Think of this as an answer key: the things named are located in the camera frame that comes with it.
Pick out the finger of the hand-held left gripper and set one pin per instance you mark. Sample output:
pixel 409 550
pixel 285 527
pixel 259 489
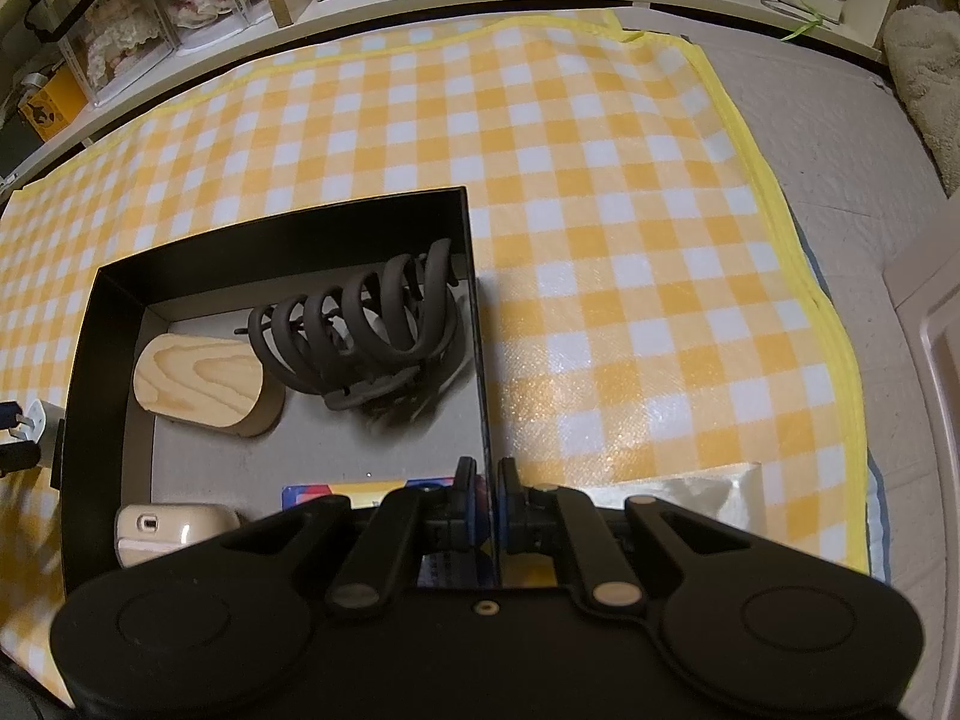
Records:
pixel 9 418
pixel 16 459

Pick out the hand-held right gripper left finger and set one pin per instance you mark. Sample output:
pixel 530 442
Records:
pixel 471 514

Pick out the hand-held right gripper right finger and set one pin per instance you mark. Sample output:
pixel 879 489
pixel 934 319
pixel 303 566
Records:
pixel 511 506

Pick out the white charger plug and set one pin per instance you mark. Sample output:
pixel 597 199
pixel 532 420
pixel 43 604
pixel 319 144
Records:
pixel 45 420

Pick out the blue and yellow card box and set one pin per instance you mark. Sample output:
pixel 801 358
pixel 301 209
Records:
pixel 352 493

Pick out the black cardboard box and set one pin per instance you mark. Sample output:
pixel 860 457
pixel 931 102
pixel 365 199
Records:
pixel 315 457

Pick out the beige earbuds case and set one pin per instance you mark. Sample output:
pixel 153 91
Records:
pixel 172 529

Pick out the oval wooden block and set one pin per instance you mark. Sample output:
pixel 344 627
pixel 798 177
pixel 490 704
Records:
pixel 195 382

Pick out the dark grey hair claw clip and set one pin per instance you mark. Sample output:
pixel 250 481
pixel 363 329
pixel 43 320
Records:
pixel 360 330

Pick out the clear plastic packet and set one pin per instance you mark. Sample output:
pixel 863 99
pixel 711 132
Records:
pixel 690 495

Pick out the dark grey box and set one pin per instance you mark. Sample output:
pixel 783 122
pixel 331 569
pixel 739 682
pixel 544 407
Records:
pixel 15 150

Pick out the yellow box with black figure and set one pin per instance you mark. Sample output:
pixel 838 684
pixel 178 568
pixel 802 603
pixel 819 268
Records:
pixel 49 105

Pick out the yellow checked mat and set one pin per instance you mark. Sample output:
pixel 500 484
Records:
pixel 600 202

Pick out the pale pink plastic bin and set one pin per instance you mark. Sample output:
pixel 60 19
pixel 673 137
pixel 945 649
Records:
pixel 937 360

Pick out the grey mattress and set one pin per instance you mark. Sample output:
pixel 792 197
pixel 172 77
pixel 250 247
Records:
pixel 825 165

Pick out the cream fluffy plush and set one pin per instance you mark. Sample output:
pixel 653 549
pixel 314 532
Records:
pixel 930 75

